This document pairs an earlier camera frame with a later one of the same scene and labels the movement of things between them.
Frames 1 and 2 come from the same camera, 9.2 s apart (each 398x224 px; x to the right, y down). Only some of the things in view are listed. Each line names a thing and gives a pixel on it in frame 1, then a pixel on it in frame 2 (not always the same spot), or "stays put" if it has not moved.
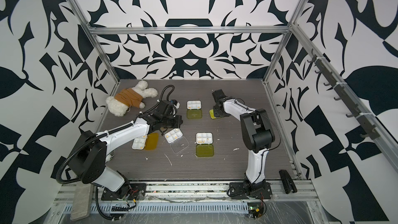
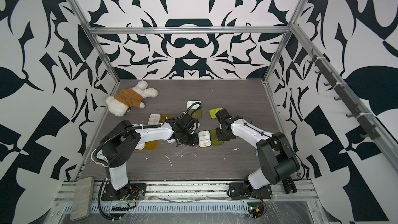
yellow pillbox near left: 148,142 stays put
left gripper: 179,121 to 195,141
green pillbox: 211,111 stays put
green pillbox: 204,146 to 213,140
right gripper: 216,114 to 219,138
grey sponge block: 82,200 stays put
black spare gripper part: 288,184 stays put
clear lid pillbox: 178,142 stays put
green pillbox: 194,109 stays put
